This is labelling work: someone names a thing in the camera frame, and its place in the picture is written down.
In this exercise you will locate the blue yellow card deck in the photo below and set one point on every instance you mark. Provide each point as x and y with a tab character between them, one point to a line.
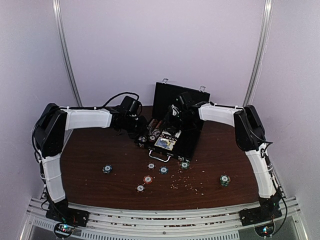
165	143

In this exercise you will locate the row of poker chips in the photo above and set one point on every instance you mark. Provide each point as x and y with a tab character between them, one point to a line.
154	134
148	131

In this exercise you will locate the green poker chip stack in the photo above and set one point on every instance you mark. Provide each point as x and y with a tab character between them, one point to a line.
224	180

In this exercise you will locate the aluminium frame post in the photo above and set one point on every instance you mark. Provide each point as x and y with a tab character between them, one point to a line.
65	52
260	52

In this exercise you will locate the blue white chip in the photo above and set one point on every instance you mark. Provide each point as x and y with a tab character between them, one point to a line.
107	169

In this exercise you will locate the right aluminium frame post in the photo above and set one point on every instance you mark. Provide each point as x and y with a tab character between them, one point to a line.
260	52

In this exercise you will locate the black poker set case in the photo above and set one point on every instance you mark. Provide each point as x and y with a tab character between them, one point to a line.
165	94

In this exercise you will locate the white card deck box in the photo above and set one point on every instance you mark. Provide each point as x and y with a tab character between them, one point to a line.
171	135

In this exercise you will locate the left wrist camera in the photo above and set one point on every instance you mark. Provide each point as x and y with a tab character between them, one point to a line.
129	106

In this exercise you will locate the brown black 100 chip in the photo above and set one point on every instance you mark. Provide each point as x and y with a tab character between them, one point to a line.
140	188

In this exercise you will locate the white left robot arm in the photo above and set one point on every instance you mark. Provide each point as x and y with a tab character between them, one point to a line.
49	134

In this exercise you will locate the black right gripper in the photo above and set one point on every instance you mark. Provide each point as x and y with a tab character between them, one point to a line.
169	123

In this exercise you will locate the blue green 50 chip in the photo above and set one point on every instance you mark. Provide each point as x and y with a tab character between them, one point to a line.
163	170

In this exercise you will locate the teal chip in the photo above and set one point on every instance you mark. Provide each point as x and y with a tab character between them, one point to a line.
184	165

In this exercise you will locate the left aluminium frame post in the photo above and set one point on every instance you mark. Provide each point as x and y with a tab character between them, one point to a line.
65	52

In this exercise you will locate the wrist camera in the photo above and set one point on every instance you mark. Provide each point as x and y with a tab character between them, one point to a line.
184	100
129	106

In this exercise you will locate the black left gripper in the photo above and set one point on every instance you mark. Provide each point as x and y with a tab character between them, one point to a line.
144	128

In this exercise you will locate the left row of poker chips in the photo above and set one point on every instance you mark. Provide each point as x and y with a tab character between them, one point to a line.
148	131

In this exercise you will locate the right row of poker chips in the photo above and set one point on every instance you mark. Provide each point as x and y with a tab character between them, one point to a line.
154	134

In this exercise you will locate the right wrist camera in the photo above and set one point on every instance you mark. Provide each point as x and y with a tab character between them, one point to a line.
184	100

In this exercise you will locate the red poker chip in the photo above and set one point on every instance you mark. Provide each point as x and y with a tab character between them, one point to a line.
148	179

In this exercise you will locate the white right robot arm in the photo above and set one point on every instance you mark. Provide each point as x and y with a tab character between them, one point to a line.
249	136

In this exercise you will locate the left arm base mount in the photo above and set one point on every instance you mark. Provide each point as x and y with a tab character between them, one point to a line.
67	219

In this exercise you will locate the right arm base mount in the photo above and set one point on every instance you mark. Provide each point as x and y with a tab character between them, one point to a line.
263	216

